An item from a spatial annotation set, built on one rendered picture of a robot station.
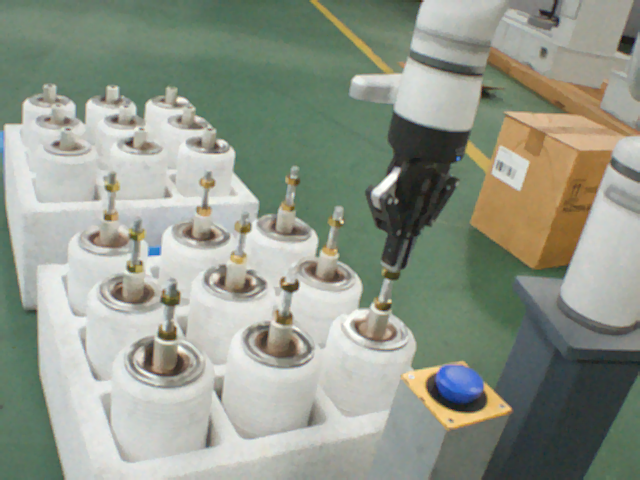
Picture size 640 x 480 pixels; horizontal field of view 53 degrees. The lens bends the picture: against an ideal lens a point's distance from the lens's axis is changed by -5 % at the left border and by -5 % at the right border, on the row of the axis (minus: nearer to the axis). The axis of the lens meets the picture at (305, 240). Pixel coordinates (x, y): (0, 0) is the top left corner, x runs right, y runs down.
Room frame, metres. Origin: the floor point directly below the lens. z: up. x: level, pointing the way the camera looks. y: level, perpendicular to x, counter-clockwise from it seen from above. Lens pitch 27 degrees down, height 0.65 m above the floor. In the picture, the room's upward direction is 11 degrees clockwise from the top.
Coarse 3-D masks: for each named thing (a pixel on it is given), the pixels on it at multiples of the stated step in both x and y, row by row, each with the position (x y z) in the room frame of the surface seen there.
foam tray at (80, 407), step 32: (160, 256) 0.80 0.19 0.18; (64, 288) 0.68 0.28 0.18; (64, 320) 0.62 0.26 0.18; (64, 352) 0.56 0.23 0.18; (64, 384) 0.53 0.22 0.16; (96, 384) 0.52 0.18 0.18; (64, 416) 0.54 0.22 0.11; (96, 416) 0.48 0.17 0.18; (224, 416) 0.52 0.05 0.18; (320, 416) 0.56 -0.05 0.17; (384, 416) 0.56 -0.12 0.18; (64, 448) 0.54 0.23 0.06; (96, 448) 0.44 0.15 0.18; (224, 448) 0.47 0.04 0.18; (256, 448) 0.48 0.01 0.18; (288, 448) 0.49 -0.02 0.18; (320, 448) 0.51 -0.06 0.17; (352, 448) 0.53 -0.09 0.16
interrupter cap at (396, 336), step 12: (348, 312) 0.64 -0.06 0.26; (360, 312) 0.65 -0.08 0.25; (348, 324) 0.62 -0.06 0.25; (360, 324) 0.63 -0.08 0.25; (396, 324) 0.63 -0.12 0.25; (348, 336) 0.59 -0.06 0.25; (360, 336) 0.60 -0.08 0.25; (372, 336) 0.61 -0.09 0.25; (384, 336) 0.61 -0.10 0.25; (396, 336) 0.61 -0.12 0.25; (408, 336) 0.61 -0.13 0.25; (372, 348) 0.58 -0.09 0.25; (384, 348) 0.58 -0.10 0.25; (396, 348) 0.59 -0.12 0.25
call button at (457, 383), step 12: (444, 372) 0.45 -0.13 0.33; (456, 372) 0.46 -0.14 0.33; (468, 372) 0.46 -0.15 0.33; (444, 384) 0.44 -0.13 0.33; (456, 384) 0.44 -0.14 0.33; (468, 384) 0.44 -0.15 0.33; (480, 384) 0.45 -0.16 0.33; (444, 396) 0.44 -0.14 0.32; (456, 396) 0.43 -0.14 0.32; (468, 396) 0.43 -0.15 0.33
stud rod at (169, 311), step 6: (168, 282) 0.49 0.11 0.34; (174, 282) 0.49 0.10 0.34; (168, 288) 0.49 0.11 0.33; (174, 288) 0.49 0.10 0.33; (168, 294) 0.49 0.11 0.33; (174, 294) 0.49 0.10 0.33; (168, 306) 0.49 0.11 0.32; (174, 306) 0.49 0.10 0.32; (168, 312) 0.49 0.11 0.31; (174, 312) 0.49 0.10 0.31; (168, 318) 0.49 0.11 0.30; (174, 318) 0.50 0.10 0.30; (162, 324) 0.49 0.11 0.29; (168, 324) 0.49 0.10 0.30; (168, 330) 0.49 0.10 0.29
